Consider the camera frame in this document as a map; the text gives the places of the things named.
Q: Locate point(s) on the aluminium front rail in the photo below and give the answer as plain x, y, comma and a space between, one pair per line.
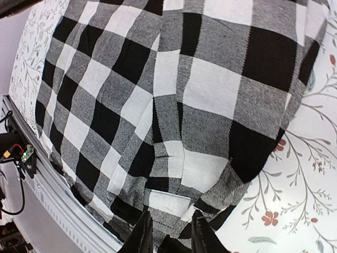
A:
43, 207

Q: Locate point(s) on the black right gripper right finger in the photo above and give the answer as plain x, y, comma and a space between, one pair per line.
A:
203, 238

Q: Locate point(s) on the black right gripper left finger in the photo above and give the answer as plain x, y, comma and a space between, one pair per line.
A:
141, 238

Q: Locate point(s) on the black white checkered shirt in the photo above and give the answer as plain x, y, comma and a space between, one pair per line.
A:
172, 106

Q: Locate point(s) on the floral patterned table mat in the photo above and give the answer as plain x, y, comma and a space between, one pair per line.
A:
291, 205

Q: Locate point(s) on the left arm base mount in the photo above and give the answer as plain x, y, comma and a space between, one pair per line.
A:
16, 149

